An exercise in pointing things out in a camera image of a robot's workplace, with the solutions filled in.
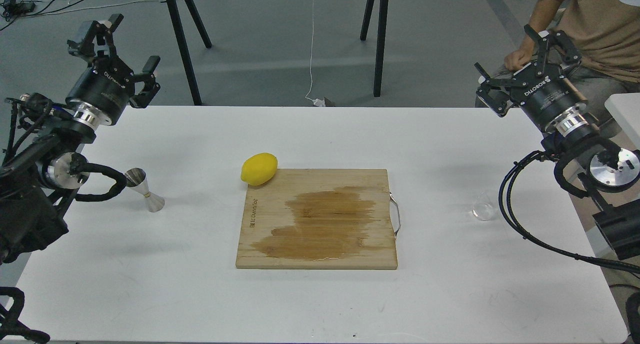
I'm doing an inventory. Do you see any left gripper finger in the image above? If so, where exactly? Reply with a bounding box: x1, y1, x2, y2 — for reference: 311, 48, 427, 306
67, 13, 125, 68
129, 55, 161, 109

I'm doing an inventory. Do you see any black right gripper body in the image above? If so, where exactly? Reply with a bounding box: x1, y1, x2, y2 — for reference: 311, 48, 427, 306
510, 64, 588, 133

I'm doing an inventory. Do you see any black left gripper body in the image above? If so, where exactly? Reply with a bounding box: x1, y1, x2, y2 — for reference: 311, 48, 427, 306
65, 57, 135, 127

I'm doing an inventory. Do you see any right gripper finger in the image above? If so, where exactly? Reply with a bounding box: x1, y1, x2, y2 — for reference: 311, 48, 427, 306
474, 62, 523, 117
523, 24, 582, 78

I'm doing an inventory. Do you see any steel double jigger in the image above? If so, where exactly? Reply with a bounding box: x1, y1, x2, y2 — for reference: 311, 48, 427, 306
125, 167, 165, 213

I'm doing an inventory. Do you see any clear glass measuring cup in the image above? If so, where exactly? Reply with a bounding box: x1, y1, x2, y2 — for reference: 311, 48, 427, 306
471, 189, 499, 222

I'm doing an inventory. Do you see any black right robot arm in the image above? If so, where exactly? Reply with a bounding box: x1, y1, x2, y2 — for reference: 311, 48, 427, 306
474, 25, 640, 276

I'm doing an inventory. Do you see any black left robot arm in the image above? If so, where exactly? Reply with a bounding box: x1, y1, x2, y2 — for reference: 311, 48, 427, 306
0, 13, 165, 264

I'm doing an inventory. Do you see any seated person in tan shirt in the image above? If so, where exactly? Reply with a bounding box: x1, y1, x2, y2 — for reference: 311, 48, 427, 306
528, 0, 640, 121

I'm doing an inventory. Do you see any white side table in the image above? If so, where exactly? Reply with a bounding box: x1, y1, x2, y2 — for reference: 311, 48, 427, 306
605, 93, 640, 148

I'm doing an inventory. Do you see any yellow lemon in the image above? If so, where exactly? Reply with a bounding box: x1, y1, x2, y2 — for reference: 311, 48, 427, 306
240, 152, 278, 186

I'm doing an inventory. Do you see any black trestle table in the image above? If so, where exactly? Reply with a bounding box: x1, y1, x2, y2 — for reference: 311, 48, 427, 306
125, 0, 402, 106

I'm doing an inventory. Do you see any wooden cutting board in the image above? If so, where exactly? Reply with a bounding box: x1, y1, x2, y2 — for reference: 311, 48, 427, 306
235, 168, 398, 270

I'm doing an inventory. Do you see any white cable on floor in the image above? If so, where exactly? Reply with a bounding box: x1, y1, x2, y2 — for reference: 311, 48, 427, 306
304, 0, 326, 107

